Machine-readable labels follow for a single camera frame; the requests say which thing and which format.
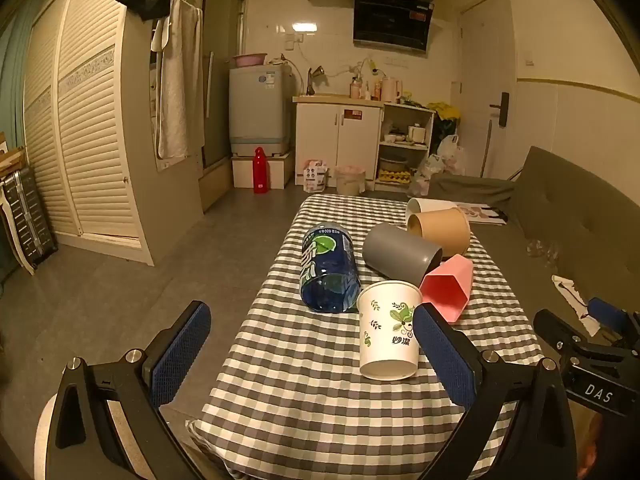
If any washing machine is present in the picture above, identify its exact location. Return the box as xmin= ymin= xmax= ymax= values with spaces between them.
xmin=229 ymin=65 xmax=296 ymax=157

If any grey checked tablecloth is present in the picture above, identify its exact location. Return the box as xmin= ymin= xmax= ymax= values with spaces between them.
xmin=187 ymin=194 xmax=546 ymax=480

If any red bottle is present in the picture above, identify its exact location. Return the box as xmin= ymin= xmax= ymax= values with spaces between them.
xmin=253 ymin=147 xmax=269 ymax=194

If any plain white cup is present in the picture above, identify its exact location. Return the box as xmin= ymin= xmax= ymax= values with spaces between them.
xmin=405 ymin=197 xmax=453 ymax=217

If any magazine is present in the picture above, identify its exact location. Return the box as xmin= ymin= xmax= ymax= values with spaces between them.
xmin=457 ymin=203 xmax=509 ymax=226

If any clear plastic wrapper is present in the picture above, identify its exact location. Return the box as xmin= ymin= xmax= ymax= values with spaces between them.
xmin=526 ymin=239 xmax=562 ymax=262

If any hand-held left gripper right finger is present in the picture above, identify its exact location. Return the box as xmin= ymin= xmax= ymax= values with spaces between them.
xmin=412 ymin=302 xmax=577 ymax=480

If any pink hexagonal plastic cup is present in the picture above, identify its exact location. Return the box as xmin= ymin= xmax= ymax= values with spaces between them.
xmin=419 ymin=254 xmax=474 ymax=324

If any white floral paper cup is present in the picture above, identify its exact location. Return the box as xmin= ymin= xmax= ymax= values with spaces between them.
xmin=356 ymin=280 xmax=424 ymax=380

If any washing machine platform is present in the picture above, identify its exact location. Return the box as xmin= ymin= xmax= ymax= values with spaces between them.
xmin=231 ymin=152 xmax=295 ymax=190

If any white paper sheet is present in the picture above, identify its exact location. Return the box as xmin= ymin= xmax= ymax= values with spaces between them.
xmin=551 ymin=275 xmax=601 ymax=337

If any white plastic bag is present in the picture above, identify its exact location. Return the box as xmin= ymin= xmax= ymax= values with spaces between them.
xmin=436 ymin=134 xmax=466 ymax=176

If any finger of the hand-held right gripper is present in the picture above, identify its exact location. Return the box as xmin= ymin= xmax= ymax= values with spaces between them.
xmin=533 ymin=309 xmax=598 ymax=358
xmin=587 ymin=297 xmax=640 ymax=347

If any metal faucet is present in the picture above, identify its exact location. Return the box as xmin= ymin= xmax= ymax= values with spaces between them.
xmin=305 ymin=65 xmax=329 ymax=96

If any white hanging towel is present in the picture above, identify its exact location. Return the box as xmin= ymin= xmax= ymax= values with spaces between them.
xmin=151 ymin=0 xmax=203 ymax=159

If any white open shelf unit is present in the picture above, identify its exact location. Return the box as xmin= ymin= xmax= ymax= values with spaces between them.
xmin=375 ymin=102 xmax=436 ymax=192

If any white round object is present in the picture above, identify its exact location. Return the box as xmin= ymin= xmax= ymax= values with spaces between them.
xmin=33 ymin=392 xmax=65 ymax=480

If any grey-green sofa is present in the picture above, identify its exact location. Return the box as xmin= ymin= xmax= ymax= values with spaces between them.
xmin=429 ymin=146 xmax=640 ymax=361

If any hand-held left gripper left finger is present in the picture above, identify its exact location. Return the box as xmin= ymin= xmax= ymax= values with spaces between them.
xmin=54 ymin=300 xmax=213 ymax=480

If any white louvered wardrobe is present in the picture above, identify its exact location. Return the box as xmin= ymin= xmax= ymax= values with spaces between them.
xmin=22 ymin=0 xmax=157 ymax=267

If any white sink cabinet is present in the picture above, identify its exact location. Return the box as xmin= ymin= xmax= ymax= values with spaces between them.
xmin=292 ymin=95 xmax=384 ymax=187

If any yellow bag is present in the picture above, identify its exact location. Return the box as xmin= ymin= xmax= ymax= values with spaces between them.
xmin=426 ymin=101 xmax=461 ymax=124

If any white door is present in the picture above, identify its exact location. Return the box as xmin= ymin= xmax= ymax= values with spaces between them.
xmin=457 ymin=0 xmax=517 ymax=179

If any grey plastic cup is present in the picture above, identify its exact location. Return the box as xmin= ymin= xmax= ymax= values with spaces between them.
xmin=362 ymin=223 xmax=444 ymax=285

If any trash bin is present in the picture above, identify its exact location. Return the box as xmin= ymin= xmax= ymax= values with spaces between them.
xmin=334 ymin=163 xmax=367 ymax=196

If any blue cut bottle cup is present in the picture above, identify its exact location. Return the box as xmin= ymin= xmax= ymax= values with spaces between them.
xmin=299 ymin=222 xmax=362 ymax=314

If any black range hood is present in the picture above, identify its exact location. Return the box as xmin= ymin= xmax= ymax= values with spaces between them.
xmin=352 ymin=0 xmax=434 ymax=54

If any brown paper cup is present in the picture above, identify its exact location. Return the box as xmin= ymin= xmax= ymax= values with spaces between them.
xmin=406 ymin=207 xmax=472 ymax=259

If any broom stick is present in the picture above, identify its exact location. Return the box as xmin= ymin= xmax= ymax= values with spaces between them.
xmin=479 ymin=119 xmax=496 ymax=179

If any grey suitcase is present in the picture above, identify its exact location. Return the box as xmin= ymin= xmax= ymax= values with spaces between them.
xmin=0 ymin=167 xmax=59 ymax=269

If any white printed carton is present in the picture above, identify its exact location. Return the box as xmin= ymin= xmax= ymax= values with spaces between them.
xmin=303 ymin=159 xmax=330 ymax=192

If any black door handle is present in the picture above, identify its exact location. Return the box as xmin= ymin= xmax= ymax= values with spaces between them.
xmin=489 ymin=92 xmax=510 ymax=126

